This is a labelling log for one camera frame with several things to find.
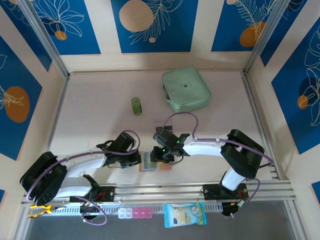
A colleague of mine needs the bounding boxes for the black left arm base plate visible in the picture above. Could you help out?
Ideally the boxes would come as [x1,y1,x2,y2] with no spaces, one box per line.
[69,186,116,204]

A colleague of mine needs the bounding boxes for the green cylindrical can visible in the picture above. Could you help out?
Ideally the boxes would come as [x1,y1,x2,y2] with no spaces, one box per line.
[130,96,144,117]

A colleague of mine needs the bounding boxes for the aluminium mounting rail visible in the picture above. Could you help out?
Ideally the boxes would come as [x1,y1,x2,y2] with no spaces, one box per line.
[21,180,298,204]

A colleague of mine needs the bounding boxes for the clear pill organizer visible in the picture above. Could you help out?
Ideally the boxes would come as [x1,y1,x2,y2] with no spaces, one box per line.
[117,208,133,220]

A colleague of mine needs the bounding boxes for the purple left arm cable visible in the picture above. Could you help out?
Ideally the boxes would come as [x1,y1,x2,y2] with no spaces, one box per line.
[26,129,141,227]

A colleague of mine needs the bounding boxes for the blue yellow plastic packet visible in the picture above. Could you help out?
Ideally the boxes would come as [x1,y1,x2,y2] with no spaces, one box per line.
[163,201,208,229]

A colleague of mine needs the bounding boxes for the pink pill organizer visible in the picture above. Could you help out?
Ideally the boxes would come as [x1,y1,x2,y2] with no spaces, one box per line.
[132,208,153,220]

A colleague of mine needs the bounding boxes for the perforated grey cable tray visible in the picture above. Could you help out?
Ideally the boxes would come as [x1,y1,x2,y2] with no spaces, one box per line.
[51,203,223,216]

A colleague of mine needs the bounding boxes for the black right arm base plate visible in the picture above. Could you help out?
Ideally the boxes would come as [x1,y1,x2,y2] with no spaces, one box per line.
[202,183,248,201]

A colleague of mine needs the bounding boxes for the aluminium table side rail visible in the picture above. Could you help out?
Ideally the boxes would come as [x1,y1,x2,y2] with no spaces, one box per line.
[39,74,71,173]
[241,71,286,181]

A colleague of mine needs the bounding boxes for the aluminium frame post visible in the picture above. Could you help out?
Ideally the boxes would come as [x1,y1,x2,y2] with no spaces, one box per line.
[244,0,296,76]
[18,0,71,80]

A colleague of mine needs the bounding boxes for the pale green zipper pouch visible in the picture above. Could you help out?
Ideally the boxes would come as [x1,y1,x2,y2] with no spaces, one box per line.
[161,66,213,115]

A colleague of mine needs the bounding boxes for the yellow black pliers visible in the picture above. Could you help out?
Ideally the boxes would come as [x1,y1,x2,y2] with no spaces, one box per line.
[26,203,66,219]

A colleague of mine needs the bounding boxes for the brown leather card holder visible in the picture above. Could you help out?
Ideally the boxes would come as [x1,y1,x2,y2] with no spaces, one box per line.
[138,150,174,173]

